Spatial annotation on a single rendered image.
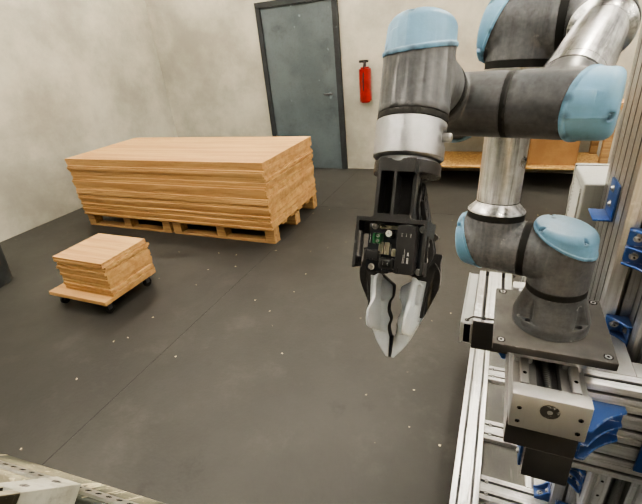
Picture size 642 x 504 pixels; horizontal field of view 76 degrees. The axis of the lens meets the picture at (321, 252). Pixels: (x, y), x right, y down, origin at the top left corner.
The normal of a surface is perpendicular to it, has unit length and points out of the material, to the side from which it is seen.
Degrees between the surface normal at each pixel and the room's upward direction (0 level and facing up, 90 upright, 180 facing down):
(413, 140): 65
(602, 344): 0
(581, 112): 93
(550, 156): 90
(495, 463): 0
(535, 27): 97
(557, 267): 90
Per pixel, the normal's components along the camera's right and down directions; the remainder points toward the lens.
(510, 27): -0.62, 0.33
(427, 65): 0.07, 0.04
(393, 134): -0.58, -0.03
